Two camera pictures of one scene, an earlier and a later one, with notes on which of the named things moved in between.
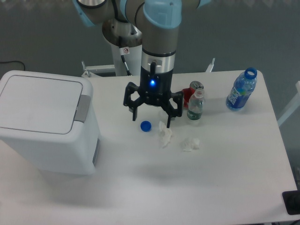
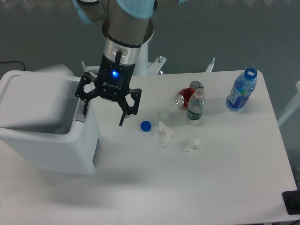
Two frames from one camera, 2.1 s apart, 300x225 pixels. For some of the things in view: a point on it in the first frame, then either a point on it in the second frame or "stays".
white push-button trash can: (49, 117) stays
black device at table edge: (291, 200) stays
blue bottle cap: (146, 126) stays
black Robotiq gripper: (154, 89) → (112, 82)
